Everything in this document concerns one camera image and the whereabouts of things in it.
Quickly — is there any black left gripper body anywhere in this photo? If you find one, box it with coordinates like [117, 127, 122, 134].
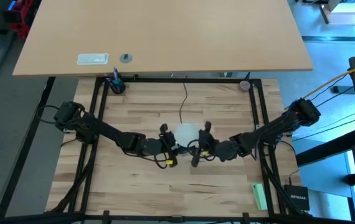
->
[140, 133, 178, 158]

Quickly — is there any black network router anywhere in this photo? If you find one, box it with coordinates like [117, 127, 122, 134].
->
[283, 184, 311, 212]

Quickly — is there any black aluminium table frame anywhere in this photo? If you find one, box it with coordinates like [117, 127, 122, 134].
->
[0, 74, 355, 224]

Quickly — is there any dark pen holder cup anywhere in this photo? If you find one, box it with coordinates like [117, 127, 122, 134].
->
[107, 76, 126, 95]

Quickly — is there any black cable bundle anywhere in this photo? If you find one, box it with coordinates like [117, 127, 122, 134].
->
[48, 152, 96, 215]

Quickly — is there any light wooden side table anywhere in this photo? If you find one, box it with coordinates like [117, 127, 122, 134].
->
[12, 0, 314, 77]

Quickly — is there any long yellow cable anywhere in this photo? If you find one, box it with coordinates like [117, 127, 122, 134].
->
[285, 62, 355, 110]

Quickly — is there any white round plate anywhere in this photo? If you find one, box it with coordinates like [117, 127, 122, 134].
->
[174, 123, 201, 147]

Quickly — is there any red and black tool cart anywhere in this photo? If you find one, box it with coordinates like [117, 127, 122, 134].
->
[2, 0, 41, 41]

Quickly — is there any white floor stand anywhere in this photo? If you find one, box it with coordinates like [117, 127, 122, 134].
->
[319, 0, 355, 27]

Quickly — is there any thin black lamp cord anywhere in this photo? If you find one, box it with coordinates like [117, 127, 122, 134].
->
[179, 81, 189, 124]

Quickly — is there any light green rectangular box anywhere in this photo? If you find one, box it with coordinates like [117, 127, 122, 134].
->
[251, 182, 268, 212]

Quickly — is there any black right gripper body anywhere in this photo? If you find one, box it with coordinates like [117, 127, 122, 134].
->
[197, 132, 240, 162]

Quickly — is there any black cable with yellow tag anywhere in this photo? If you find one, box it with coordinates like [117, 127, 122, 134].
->
[148, 151, 178, 169]
[186, 139, 216, 161]

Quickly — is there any white rectangular case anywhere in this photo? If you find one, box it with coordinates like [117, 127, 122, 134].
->
[77, 53, 110, 65]

